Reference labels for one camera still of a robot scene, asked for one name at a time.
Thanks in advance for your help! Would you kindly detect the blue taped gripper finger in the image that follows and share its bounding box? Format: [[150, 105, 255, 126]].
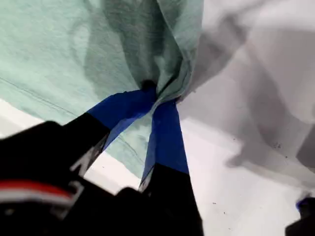
[[62, 80, 158, 178], [137, 99, 205, 236]]

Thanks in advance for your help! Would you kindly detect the pale green t-shirt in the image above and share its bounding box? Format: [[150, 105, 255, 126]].
[[0, 0, 205, 183]]

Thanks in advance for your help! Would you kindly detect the small black box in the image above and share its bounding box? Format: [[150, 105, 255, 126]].
[[284, 207, 315, 236]]

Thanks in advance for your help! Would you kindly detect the red and white wire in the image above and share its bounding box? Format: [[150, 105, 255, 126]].
[[0, 180, 77, 207]]

